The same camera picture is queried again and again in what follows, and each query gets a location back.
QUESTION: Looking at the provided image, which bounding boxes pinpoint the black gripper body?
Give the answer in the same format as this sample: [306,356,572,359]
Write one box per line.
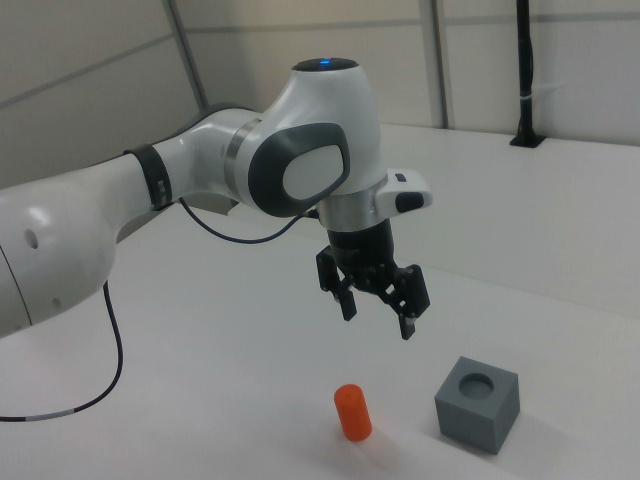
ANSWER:
[324,219,399,296]

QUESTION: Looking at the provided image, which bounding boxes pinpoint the orange cylinder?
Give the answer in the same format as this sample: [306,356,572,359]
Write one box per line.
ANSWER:
[333,383,374,443]

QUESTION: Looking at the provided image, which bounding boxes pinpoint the grey block with round hole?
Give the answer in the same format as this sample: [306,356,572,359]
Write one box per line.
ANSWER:
[433,356,521,456]

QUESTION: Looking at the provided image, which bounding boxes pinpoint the black pole with base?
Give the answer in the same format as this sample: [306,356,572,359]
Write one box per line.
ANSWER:
[509,0,546,149]

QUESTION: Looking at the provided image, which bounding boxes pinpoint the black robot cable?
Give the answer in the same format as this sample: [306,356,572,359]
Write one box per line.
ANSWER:
[0,197,314,424]

